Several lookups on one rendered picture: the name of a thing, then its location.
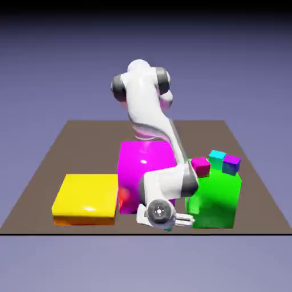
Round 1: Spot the small cyan cube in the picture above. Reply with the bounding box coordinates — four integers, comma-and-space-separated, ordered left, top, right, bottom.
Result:
208, 149, 227, 171

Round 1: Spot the small purple cube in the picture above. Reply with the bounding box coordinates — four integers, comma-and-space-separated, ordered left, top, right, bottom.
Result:
221, 154, 242, 176

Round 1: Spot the large magenta box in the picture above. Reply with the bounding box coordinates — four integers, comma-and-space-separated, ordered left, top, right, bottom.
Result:
117, 140, 177, 215

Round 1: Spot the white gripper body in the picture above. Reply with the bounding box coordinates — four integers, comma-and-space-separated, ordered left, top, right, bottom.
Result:
174, 212, 196, 228

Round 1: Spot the large yellow box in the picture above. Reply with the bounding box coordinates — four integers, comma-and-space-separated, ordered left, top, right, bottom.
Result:
51, 173, 119, 226

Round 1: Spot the large green box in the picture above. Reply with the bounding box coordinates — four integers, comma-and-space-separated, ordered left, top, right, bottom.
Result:
184, 157, 242, 229

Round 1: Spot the small magenta cube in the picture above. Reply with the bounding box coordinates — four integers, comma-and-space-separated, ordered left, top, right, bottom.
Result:
190, 157, 211, 178

